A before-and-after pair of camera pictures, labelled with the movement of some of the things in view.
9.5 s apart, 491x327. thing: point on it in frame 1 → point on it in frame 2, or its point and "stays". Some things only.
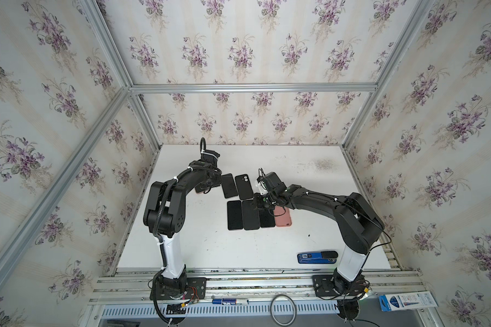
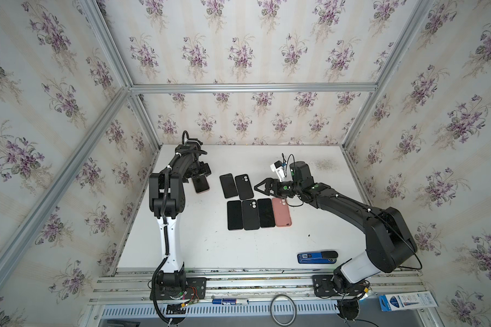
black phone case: [244, 187] stays
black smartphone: [234, 214] stays
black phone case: [251, 216] stays
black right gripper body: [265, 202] → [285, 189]
